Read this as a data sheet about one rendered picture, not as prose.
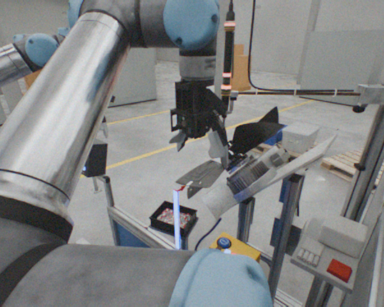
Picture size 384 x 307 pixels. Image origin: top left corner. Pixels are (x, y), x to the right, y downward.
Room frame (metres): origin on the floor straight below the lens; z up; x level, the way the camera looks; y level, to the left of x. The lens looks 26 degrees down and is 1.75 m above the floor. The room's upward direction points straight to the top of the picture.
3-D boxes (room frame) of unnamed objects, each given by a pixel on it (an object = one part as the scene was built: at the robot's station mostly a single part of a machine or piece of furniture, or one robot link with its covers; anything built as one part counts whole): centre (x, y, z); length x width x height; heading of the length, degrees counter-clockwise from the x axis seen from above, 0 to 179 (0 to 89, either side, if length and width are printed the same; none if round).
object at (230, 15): (1.08, -0.14, 1.65); 0.04 x 0.04 x 0.46
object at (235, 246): (0.61, -0.15, 1.02); 0.16 x 0.10 x 0.11; 51
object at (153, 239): (0.86, 0.16, 0.82); 0.90 x 0.04 x 0.08; 51
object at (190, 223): (1.03, 0.11, 0.85); 0.22 x 0.17 x 0.07; 66
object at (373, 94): (1.03, -0.77, 1.54); 0.10 x 0.07 x 0.09; 86
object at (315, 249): (0.79, -0.54, 0.87); 0.15 x 0.09 x 0.02; 141
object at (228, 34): (1.08, -0.14, 1.68); 0.03 x 0.03 x 0.21
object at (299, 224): (1.04, -0.55, 0.73); 0.15 x 0.09 x 0.22; 51
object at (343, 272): (0.69, -0.62, 0.87); 0.08 x 0.08 x 0.02; 45
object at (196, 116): (0.51, 0.00, 1.62); 0.09 x 0.08 x 0.12; 141
